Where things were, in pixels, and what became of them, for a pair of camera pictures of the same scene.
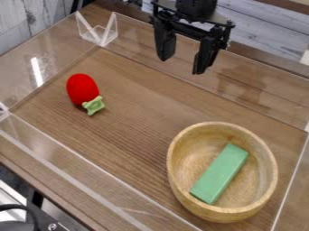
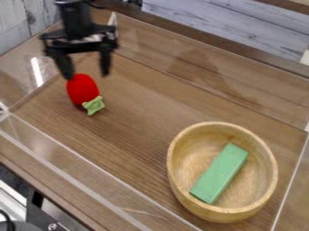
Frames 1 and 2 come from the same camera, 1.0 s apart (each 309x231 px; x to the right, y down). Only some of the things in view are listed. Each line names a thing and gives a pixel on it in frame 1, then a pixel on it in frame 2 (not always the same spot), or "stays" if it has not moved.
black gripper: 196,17 to 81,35
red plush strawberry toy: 84,91 stays
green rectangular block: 220,173 stays
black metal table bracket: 46,222 stays
